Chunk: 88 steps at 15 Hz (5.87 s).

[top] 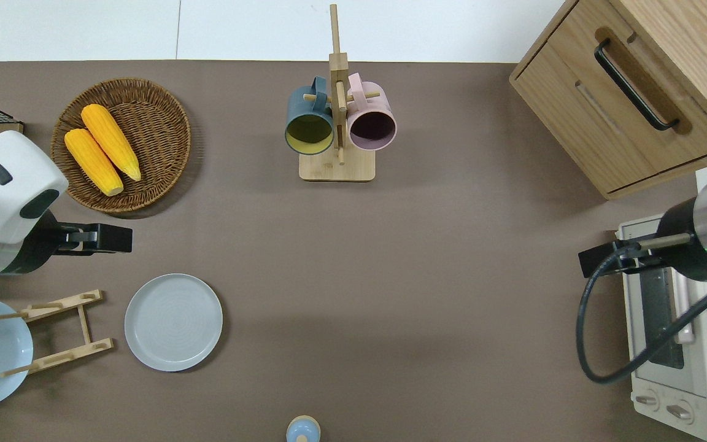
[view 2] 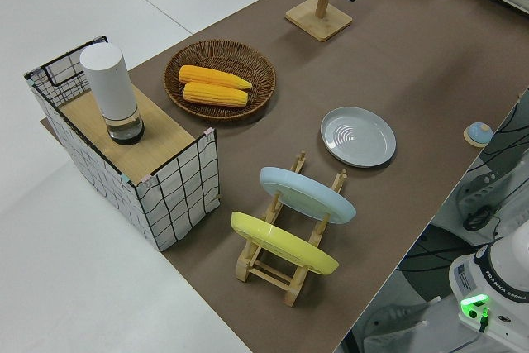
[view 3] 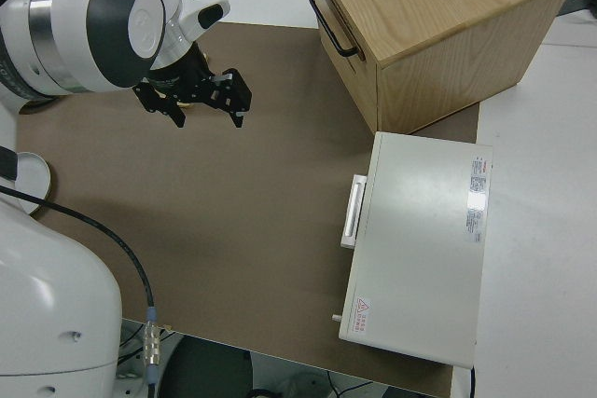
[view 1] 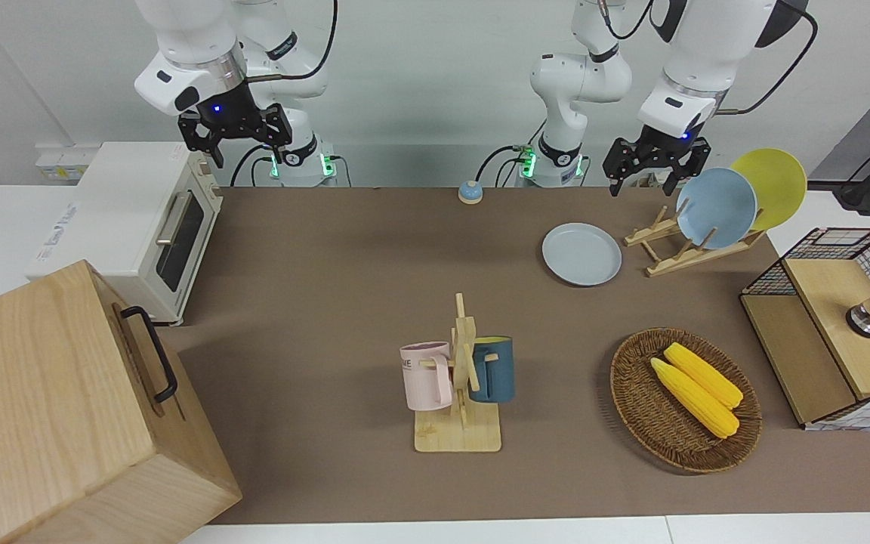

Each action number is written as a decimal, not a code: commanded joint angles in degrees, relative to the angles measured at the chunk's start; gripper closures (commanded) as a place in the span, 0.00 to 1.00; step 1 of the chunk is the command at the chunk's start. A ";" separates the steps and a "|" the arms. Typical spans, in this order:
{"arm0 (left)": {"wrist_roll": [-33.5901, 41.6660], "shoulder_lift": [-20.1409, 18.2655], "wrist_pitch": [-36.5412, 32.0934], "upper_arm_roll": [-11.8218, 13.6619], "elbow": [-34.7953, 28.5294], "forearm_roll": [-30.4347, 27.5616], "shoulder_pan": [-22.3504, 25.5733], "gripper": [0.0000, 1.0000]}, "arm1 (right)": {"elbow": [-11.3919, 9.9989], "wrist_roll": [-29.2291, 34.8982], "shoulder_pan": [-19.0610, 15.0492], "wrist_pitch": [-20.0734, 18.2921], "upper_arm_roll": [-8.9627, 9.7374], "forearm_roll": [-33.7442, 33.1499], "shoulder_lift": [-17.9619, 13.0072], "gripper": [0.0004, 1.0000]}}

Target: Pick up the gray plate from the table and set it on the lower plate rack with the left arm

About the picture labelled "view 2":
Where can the wooden plate rack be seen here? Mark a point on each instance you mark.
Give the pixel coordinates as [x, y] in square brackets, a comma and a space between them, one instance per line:
[270, 274]

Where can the gray round plate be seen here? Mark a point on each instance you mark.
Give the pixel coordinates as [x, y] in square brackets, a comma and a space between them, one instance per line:
[358, 138]

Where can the yellow plate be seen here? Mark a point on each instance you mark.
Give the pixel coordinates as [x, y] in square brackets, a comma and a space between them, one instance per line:
[285, 243]

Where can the yellow corn cob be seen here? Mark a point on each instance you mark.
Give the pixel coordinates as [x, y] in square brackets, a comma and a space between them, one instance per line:
[211, 77]
[215, 94]

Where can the white cylindrical grinder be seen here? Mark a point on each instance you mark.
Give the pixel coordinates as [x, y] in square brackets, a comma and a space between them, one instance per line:
[109, 84]

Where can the round wicker basket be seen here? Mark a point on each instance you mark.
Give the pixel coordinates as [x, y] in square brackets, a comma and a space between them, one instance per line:
[256, 63]

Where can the light blue plate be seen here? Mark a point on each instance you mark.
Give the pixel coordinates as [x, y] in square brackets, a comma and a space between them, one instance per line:
[306, 194]

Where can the brown table mat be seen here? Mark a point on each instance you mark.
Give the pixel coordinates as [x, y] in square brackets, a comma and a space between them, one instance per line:
[372, 72]

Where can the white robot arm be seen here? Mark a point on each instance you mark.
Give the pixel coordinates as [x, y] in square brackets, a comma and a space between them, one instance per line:
[500, 274]

